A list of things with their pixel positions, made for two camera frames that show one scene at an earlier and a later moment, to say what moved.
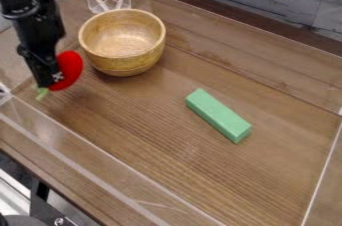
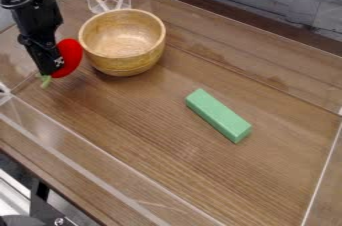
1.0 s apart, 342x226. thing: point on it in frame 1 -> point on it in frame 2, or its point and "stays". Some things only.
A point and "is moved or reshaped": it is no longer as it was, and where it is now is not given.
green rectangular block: x=230 y=125 stays
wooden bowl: x=122 y=40 stays
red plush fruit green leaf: x=69 y=68 is moved or reshaped
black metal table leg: x=43 y=190 stays
